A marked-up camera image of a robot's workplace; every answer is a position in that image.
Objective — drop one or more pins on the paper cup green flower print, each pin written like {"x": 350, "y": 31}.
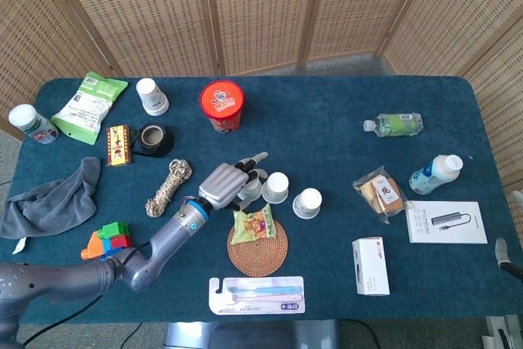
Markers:
{"x": 307, "y": 202}

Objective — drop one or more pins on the paper cups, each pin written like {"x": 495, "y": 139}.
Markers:
{"x": 152, "y": 97}

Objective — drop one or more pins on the clear bottle green label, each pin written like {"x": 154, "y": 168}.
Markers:
{"x": 398, "y": 124}

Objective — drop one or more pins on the white usb hub box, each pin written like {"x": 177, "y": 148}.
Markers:
{"x": 429, "y": 226}

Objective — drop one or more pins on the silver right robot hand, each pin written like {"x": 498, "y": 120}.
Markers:
{"x": 501, "y": 251}

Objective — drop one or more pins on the yellow red small box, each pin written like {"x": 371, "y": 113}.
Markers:
{"x": 119, "y": 146}

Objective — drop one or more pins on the blue toothbrush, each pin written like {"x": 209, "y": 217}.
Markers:
{"x": 265, "y": 289}

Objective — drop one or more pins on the black tape roll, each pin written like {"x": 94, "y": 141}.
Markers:
{"x": 161, "y": 146}

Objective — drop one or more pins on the green chips packet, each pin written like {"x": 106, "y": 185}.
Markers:
{"x": 253, "y": 224}

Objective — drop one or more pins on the red instant noodle tub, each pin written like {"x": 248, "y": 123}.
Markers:
{"x": 222, "y": 101}

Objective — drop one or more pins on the green white snack bag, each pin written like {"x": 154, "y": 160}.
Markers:
{"x": 88, "y": 108}

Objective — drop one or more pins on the white milk bottle blue label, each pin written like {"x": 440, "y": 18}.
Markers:
{"x": 433, "y": 173}

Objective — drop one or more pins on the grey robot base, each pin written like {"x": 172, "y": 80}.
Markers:
{"x": 249, "y": 336}

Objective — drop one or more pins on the toothbrush blister pack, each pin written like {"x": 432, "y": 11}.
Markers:
{"x": 261, "y": 308}

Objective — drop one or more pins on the white cardboard box red logo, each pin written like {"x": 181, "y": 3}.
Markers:
{"x": 372, "y": 267}

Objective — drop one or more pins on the paper cup blue flower print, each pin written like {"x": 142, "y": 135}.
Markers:
{"x": 251, "y": 193}

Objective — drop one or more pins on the packaged bread slices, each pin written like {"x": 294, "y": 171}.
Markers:
{"x": 382, "y": 195}

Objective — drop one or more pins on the grey cloth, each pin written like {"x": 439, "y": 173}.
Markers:
{"x": 53, "y": 206}

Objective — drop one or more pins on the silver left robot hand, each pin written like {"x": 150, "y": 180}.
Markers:
{"x": 222, "y": 185}

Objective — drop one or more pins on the paper cup green fern print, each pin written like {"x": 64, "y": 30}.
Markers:
{"x": 275, "y": 185}

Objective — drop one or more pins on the woven bamboo folding screen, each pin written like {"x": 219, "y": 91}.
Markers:
{"x": 261, "y": 10}

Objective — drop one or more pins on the round woven coaster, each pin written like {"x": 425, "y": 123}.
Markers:
{"x": 257, "y": 259}

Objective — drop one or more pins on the pink toothbrush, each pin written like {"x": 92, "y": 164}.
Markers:
{"x": 269, "y": 297}

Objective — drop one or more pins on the white jar green label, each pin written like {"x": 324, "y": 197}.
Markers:
{"x": 32, "y": 124}

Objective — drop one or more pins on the colourful toy building blocks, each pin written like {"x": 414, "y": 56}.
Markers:
{"x": 110, "y": 238}

